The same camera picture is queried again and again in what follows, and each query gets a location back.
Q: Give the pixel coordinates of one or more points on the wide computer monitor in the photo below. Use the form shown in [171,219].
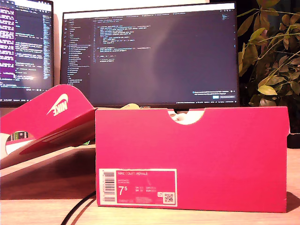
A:
[152,58]

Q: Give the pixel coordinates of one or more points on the black plant pot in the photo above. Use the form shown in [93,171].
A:
[294,141]

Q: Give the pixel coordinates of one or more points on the green white snack bag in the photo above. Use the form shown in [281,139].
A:
[84,143]

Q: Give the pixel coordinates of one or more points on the red Nike shoebox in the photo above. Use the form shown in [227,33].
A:
[192,150]

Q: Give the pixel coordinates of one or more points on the computer monitor with purple terminal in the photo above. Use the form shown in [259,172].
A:
[25,47]

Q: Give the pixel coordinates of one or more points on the small green patterned box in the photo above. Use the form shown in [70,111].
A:
[20,136]

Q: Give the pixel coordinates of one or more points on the green leafy houseplant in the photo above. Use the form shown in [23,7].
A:
[269,58]

